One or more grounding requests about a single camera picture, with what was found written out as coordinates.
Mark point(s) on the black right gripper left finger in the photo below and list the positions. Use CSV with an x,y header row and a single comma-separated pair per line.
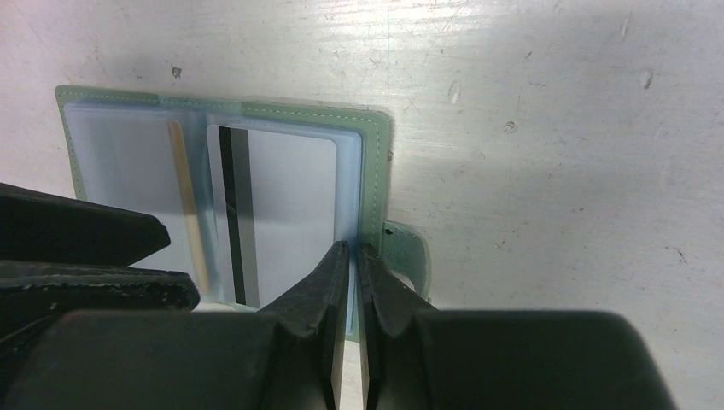
x,y
288,355

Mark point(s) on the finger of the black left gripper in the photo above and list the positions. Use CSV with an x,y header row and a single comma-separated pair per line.
x,y
40,227
35,293

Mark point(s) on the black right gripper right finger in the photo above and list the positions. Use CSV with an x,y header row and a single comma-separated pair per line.
x,y
419,357

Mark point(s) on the green leather card holder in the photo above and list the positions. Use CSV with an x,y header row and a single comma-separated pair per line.
x,y
121,156

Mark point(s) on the white stripe card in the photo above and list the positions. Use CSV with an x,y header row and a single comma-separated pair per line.
x,y
282,194

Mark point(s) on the gold card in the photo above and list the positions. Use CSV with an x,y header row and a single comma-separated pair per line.
x,y
186,192

